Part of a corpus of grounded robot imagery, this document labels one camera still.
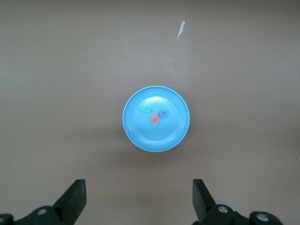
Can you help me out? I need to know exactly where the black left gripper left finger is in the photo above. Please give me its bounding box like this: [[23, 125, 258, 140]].
[[14, 179, 87, 225]]

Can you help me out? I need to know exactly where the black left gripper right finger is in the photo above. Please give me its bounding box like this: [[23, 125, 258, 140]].
[[192, 179, 282, 225]]

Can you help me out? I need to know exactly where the brown table cover sheet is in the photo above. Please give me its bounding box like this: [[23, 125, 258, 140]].
[[0, 0, 300, 225]]

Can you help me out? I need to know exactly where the blue plate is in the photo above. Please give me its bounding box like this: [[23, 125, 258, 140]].
[[122, 85, 191, 153]]

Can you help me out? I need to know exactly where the white paper scrap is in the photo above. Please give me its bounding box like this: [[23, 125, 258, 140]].
[[176, 20, 186, 40]]

